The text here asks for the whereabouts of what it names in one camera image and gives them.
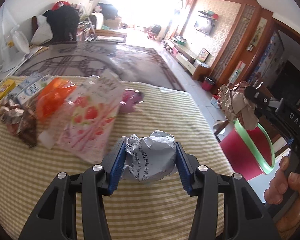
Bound framed picture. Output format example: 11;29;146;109
197;47;211;62

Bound wall shelf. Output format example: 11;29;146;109
197;9;220;22

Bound red bucket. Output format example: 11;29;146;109
201;76;216;92

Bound green striped mat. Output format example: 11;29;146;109
0;75;236;240

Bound orange plastic bag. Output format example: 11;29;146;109
36;77;77;128

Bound pale blue milk carton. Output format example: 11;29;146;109
15;79;42;107

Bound black jacket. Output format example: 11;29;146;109
43;5;80;43

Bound patterned brown table cover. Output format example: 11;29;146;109
15;41;186;92

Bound black cloth pile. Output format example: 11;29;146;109
96;2;121;20

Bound red bin with green rim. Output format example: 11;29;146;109
218;119;276;181

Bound low television cabinet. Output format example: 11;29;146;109
164;38;211;76

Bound white desk lamp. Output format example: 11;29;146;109
1;24;32;73

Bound wall television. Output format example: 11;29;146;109
194;19;213;36

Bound strawberry print snack bag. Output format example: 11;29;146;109
40;69;126;163

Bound magazine rack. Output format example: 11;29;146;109
76;12;98;42

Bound white milk carton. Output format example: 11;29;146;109
27;72;54;92

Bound pink plastic wrapper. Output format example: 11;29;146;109
119;89;145;115

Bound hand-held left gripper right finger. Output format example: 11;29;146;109
175;141;282;240

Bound wooden dining chair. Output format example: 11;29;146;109
146;24;161;41

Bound red bag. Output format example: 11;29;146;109
52;1;71;11

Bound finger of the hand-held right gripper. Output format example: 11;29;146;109
244;81;270;110

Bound yellow juice carton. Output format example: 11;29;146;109
0;78;17;123

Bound white pillow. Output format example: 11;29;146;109
31;15;53;45

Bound crumpled brown foil wrapper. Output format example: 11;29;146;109
0;97;38;147

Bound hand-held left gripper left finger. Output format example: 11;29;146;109
18;141;127;240

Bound grey printed paper ball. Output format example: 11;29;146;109
121;129;177;183

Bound brown paper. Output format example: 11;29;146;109
219;81;259;131

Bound person's right hand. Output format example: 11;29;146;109
263;156;300;233

